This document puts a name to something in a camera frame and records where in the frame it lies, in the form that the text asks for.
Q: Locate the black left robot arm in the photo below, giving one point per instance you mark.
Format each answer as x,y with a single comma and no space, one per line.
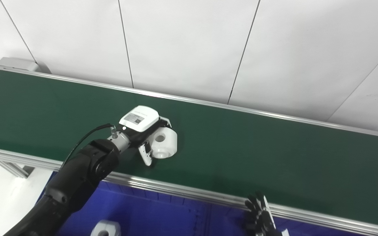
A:
80,173

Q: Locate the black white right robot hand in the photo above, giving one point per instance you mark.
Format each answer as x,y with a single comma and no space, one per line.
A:
261,221

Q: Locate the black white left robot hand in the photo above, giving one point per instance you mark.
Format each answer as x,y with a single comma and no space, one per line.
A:
139,119

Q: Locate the green conveyor belt aluminium frame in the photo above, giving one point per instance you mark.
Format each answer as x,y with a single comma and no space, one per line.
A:
258,150

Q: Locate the blue plastic bin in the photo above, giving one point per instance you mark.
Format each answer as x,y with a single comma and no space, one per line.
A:
228,223
149,213

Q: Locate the aluminium conveyor support leg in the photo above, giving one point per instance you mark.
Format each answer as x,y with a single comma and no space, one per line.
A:
13,168

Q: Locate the white round plastic part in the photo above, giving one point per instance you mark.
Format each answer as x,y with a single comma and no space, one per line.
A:
166,144
105,229

